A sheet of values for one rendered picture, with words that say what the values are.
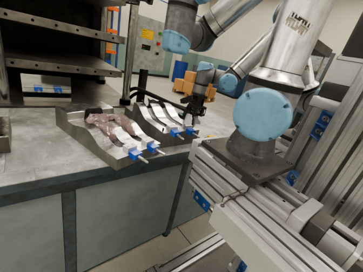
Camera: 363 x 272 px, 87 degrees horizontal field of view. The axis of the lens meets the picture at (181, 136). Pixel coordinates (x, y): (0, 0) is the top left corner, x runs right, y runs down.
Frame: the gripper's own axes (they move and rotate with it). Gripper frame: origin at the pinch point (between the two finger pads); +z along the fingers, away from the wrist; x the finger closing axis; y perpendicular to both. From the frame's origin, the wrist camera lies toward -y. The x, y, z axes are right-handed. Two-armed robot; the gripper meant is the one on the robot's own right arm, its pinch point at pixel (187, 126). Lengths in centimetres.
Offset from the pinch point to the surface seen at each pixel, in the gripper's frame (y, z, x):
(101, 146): 2.1, 5.5, -48.1
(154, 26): -85, -51, 17
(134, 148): 9.7, 3.9, -37.0
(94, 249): 4, 69, -50
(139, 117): -25.9, 4.6, -17.6
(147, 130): -13.4, 8.0, -17.6
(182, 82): -404, 52, 319
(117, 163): 13.1, 7.7, -45.2
